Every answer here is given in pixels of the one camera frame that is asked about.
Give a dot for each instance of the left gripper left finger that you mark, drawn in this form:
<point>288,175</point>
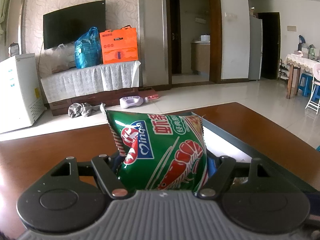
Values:
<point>107,179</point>

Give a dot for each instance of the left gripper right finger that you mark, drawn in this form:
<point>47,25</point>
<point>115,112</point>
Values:
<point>220,181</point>

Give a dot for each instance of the green shrimp chips bag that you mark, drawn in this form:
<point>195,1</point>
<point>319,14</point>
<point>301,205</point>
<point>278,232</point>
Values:
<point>159,152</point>

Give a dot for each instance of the grey open storage box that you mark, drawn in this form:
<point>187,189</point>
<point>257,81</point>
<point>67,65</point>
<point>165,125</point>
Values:
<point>221,143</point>

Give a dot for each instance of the grey crumpled cloth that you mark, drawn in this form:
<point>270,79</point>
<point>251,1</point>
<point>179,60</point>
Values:
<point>82,109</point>

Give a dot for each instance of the dark wooden tv cabinet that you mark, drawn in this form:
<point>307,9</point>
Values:
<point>109,98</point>

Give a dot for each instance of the purple white plastic bottle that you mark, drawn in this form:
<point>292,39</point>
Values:
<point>132,101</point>

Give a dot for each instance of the white lace cabinet cloth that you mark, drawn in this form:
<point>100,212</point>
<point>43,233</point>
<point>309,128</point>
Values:
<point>80,82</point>

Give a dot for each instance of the white small refrigerator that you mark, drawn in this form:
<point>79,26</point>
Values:
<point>21,98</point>

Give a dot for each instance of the white folding chair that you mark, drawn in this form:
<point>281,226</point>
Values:
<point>313,103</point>

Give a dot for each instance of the blue plastic bag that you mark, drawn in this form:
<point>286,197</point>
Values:
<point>88,49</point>

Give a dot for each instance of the clear plastic bag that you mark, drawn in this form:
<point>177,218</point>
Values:
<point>63,58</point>

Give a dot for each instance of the blue plastic stool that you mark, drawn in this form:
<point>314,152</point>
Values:
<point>305,84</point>

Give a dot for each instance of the kitchen counter cabinet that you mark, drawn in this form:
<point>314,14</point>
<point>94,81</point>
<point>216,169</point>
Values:
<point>200,57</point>

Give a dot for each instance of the orange cardboard box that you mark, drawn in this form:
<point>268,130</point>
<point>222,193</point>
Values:
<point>119,45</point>

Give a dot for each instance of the wooden dining table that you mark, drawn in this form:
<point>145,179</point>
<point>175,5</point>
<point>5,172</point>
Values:
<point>297,65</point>

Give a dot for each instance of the kettle on small refrigerator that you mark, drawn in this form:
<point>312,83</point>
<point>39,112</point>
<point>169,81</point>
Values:
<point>13,49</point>

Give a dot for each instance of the black wall television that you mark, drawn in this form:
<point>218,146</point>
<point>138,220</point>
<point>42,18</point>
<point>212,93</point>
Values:
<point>66,25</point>

